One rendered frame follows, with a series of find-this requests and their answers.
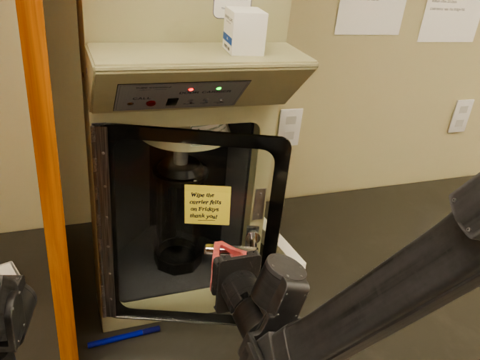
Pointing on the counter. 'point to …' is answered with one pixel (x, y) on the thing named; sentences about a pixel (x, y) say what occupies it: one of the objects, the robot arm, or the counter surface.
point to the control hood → (194, 70)
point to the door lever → (236, 246)
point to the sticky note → (207, 204)
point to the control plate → (148, 93)
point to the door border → (102, 180)
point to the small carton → (245, 31)
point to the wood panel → (47, 168)
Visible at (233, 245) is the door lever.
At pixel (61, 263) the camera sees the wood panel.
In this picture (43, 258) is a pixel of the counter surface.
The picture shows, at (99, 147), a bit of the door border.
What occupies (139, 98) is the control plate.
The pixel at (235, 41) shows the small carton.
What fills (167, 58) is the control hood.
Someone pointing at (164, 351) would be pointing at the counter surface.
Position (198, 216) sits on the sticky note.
